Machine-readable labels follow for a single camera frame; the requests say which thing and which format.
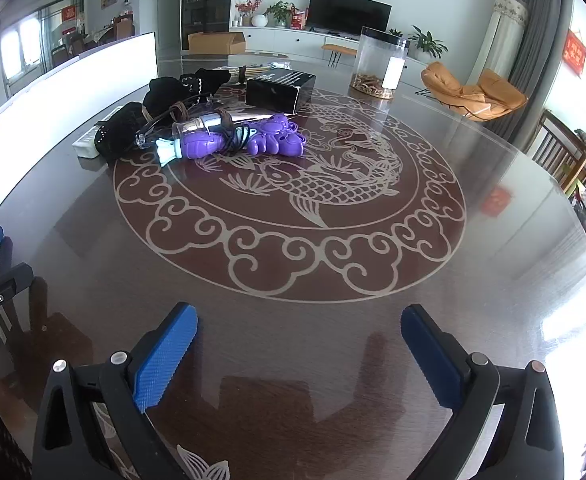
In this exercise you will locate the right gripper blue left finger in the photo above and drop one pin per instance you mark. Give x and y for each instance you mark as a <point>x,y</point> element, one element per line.
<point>69,443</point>

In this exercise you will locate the orange lounge chair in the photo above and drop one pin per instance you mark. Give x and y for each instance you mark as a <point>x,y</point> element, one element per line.
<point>492,96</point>

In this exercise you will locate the black television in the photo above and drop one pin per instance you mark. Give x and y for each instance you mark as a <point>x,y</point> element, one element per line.
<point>348,16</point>

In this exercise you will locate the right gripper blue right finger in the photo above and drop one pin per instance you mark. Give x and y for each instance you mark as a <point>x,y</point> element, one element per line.
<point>527,443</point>

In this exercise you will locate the black studded glove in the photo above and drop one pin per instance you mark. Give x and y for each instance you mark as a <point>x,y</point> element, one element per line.
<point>116,136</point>

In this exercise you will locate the wooden dining chair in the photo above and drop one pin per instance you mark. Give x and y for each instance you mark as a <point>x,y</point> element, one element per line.
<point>559,151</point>

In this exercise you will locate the wooden bench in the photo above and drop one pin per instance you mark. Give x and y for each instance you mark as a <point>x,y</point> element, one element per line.
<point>336,52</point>

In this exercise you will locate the green potted plant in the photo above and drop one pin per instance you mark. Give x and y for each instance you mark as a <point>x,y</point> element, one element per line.
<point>426,43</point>

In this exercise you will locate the purple toy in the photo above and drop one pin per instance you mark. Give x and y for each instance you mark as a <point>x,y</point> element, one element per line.
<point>276,135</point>

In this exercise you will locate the cardboard box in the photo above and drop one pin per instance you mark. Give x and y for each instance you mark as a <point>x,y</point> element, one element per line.
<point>216,43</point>

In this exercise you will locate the black rectangular box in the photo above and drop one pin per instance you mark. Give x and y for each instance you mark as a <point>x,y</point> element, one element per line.
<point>281,90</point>

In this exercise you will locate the bag of wooden sticks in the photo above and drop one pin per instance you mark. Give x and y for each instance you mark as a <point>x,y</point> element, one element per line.
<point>251,70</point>

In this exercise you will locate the clear plastic jar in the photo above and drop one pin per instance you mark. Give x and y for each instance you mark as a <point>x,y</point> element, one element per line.
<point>379,63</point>

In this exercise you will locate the black lettered glove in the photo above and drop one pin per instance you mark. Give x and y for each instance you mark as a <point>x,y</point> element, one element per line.
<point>188,88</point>

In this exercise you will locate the red flowers white vase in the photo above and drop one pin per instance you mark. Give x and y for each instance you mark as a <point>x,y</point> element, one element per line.
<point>250,14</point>

